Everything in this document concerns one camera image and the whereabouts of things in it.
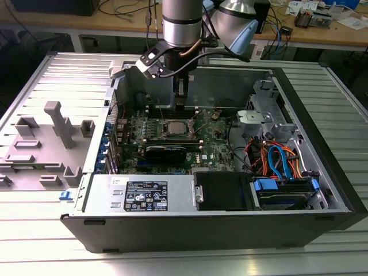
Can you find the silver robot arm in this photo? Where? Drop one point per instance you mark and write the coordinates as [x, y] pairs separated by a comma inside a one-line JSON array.
[[181, 17]]

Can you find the CPU socket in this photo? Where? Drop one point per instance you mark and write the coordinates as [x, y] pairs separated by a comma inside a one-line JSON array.
[[164, 131]]

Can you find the round coin battery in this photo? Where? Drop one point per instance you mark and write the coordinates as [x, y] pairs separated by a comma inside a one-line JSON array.
[[215, 115]]

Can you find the green RAM stick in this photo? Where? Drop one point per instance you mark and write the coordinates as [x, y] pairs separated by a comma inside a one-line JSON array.
[[172, 141]]

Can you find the green motherboard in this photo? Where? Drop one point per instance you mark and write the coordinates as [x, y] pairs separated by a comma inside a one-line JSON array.
[[212, 141]]

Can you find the silver disk bay cage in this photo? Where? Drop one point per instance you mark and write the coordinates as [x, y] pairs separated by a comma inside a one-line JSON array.
[[253, 116]]

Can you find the black graphics card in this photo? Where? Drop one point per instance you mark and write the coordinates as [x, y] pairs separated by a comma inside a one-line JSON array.
[[165, 155]]

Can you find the black upright box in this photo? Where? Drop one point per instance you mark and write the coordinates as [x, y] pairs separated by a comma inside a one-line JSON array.
[[264, 17]]

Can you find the black plastic shroud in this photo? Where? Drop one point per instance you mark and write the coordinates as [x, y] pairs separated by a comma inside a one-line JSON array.
[[221, 189]]

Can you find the copper coil device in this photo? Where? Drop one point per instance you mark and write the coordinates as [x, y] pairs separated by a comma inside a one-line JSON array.
[[303, 17]]

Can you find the black computer box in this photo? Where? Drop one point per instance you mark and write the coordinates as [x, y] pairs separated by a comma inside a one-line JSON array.
[[57, 7]]

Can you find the wooden desk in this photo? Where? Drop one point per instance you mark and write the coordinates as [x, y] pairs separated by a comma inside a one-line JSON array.
[[316, 34]]

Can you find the hard disk in blue carrier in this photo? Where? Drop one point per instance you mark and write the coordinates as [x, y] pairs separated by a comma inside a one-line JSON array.
[[283, 201], [266, 184]]

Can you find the silver power supply unit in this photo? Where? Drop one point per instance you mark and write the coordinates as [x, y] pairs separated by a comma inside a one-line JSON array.
[[100, 195]]

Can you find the grey parts rack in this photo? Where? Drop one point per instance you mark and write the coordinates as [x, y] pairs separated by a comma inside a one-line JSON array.
[[43, 149]]

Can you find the black PC case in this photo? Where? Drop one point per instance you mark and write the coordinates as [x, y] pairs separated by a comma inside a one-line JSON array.
[[201, 233]]

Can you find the white paper sheets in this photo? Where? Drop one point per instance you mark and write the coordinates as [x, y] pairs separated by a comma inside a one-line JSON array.
[[352, 23]]

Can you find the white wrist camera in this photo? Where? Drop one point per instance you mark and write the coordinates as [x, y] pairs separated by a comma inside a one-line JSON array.
[[149, 61]]

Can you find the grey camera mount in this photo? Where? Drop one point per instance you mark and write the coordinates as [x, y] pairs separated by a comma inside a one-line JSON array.
[[210, 42]]

